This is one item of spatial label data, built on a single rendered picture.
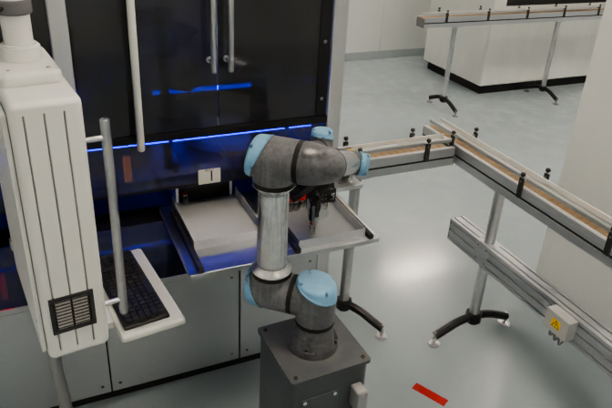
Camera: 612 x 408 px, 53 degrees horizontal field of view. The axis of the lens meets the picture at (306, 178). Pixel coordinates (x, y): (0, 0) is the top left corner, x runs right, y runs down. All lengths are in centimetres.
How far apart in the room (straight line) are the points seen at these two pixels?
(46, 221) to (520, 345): 241
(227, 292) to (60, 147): 125
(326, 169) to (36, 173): 70
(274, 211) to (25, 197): 61
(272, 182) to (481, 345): 193
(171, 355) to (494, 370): 149
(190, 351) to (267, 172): 135
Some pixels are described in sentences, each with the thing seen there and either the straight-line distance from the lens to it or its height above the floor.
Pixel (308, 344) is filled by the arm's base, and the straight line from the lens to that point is 183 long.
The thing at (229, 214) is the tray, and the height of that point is 88.
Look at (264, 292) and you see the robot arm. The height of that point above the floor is 98.
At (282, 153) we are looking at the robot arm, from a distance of 154.
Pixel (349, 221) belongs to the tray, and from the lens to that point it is 232.
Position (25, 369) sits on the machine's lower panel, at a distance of 265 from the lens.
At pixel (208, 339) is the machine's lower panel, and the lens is 274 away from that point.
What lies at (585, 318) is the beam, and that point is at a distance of 268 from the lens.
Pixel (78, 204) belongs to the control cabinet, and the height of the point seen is 127.
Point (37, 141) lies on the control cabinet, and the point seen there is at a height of 145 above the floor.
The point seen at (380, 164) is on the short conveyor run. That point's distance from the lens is 276.
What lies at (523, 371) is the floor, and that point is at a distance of 320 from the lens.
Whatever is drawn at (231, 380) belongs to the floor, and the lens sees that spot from 291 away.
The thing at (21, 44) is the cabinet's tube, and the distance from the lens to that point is 172.
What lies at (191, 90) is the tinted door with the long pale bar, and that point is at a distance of 218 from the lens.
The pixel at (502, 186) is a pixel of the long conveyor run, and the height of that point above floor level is 88.
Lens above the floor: 204
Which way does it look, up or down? 26 degrees down
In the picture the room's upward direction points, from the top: 3 degrees clockwise
